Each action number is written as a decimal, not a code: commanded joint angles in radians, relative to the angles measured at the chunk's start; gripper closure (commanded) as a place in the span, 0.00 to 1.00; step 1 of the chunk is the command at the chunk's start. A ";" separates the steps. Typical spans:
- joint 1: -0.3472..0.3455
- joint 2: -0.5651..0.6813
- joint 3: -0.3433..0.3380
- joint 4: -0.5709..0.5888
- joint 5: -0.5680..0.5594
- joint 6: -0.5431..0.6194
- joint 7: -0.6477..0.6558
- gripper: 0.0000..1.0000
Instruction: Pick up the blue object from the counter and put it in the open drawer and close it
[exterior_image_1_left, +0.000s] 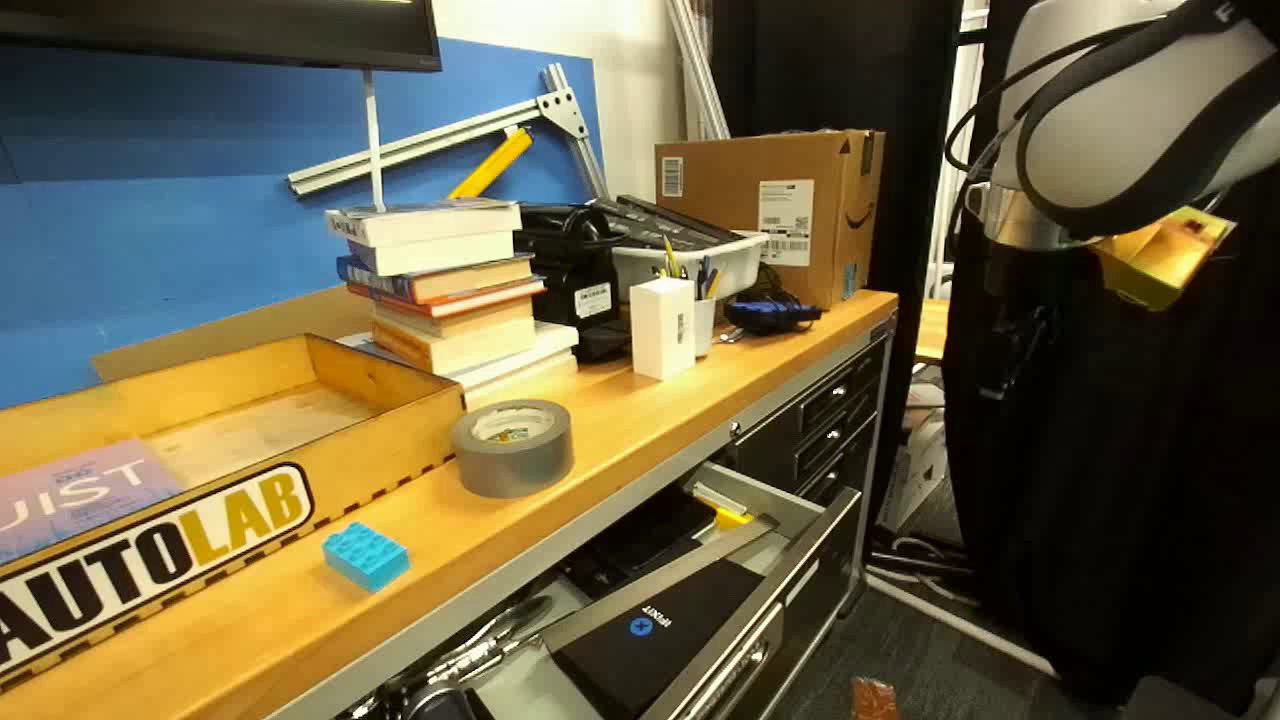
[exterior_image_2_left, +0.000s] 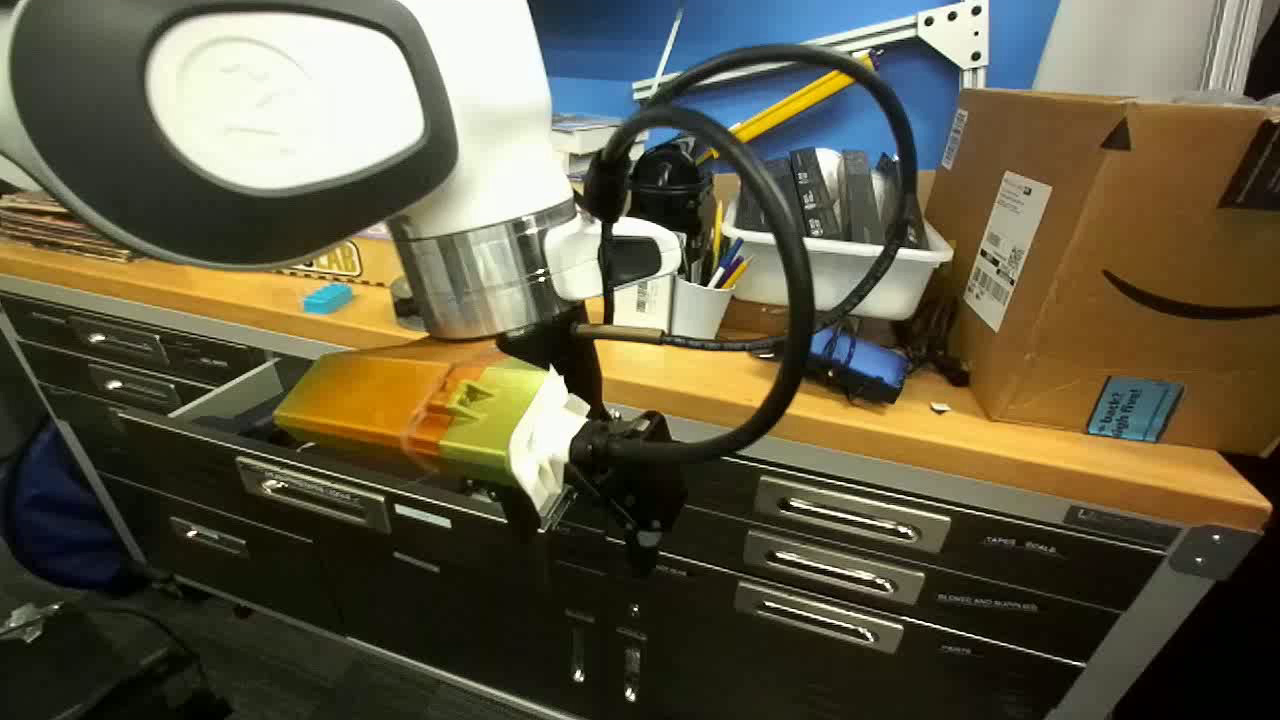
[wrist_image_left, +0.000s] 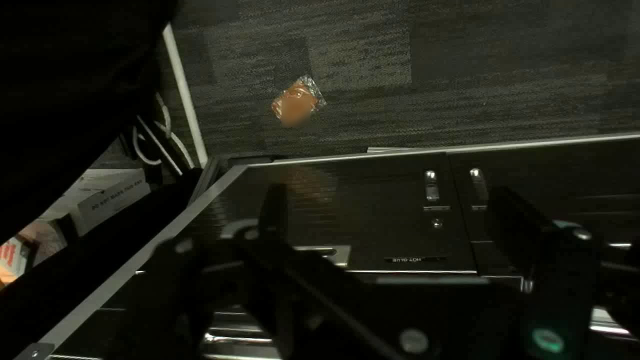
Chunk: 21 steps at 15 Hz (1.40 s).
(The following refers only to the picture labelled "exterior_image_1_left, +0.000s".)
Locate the blue lego-like block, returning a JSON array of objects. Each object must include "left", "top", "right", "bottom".
[{"left": 325, "top": 524, "right": 408, "bottom": 593}]

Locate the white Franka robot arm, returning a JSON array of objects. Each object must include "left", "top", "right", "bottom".
[{"left": 974, "top": 0, "right": 1280, "bottom": 251}]

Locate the small yellow object in drawer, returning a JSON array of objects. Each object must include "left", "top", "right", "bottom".
[{"left": 717, "top": 506, "right": 753, "bottom": 527}]

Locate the black drawer cabinet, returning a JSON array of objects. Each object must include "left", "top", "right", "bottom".
[{"left": 720, "top": 338, "right": 884, "bottom": 504}]

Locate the open metal drawer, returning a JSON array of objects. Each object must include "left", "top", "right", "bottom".
[{"left": 337, "top": 464, "right": 864, "bottom": 720}]

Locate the black box in drawer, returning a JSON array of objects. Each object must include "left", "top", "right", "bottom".
[{"left": 553, "top": 560, "right": 760, "bottom": 720}]

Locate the small white box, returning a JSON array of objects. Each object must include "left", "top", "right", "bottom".
[{"left": 627, "top": 277, "right": 696, "bottom": 378}]

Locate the grey plastic bin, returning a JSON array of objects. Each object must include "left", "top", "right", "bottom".
[{"left": 596, "top": 197, "right": 767, "bottom": 298}]

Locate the black device with label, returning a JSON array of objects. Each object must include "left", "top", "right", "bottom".
[{"left": 515, "top": 204, "right": 627, "bottom": 363}]

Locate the dark blue tool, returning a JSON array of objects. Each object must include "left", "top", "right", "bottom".
[{"left": 722, "top": 297, "right": 821, "bottom": 336}]

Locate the stack of books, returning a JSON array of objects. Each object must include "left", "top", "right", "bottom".
[{"left": 325, "top": 198, "right": 579, "bottom": 390}]

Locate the cardboard shipping box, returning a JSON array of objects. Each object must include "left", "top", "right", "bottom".
[{"left": 657, "top": 129, "right": 884, "bottom": 303}]

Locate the yellow bar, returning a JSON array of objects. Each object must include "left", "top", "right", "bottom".
[{"left": 447, "top": 129, "right": 532, "bottom": 198}]

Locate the black monitor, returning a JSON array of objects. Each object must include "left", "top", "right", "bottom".
[{"left": 0, "top": 0, "right": 439, "bottom": 71}]

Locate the wooden Autolab tray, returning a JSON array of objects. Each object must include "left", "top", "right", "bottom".
[{"left": 0, "top": 336, "right": 461, "bottom": 683}]

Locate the grey duct tape roll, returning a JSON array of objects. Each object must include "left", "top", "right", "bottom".
[{"left": 453, "top": 399, "right": 571, "bottom": 494}]

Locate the aluminium bracket frame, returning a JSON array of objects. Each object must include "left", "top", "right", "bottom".
[{"left": 286, "top": 65, "right": 607, "bottom": 198}]

